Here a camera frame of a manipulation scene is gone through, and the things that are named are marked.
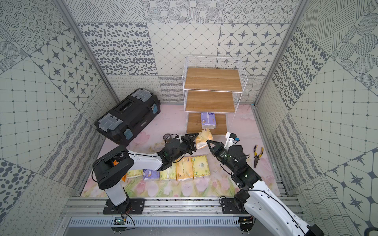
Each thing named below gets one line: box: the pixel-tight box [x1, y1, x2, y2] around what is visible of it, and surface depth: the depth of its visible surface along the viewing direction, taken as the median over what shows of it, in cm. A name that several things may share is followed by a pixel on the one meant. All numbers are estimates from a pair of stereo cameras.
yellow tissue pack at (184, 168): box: [175, 156, 195, 181], surface depth 83 cm
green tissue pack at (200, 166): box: [190, 154, 211, 178], surface depth 85 cm
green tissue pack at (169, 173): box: [159, 162, 177, 181], surface depth 81 cm
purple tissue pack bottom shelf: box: [200, 112, 217, 130], surface depth 104 cm
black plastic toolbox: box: [94, 88, 161, 147], surface depth 93 cm
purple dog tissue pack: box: [142, 169, 160, 180], surface depth 83 cm
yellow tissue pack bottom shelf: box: [195, 128, 215, 150], surface depth 77 cm
